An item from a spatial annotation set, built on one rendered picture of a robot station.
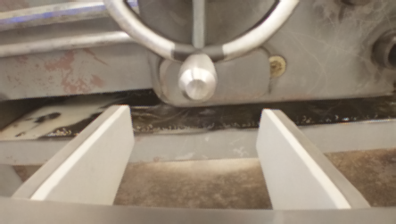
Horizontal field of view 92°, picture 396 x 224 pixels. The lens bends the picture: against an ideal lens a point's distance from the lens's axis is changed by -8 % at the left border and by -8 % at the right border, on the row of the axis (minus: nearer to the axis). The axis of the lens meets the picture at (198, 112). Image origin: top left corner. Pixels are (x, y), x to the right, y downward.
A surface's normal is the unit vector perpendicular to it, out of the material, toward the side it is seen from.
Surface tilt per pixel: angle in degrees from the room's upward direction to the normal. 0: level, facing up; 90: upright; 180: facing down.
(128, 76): 90
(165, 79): 90
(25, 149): 90
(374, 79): 90
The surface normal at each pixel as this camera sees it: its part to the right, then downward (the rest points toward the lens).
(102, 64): -0.01, 0.47
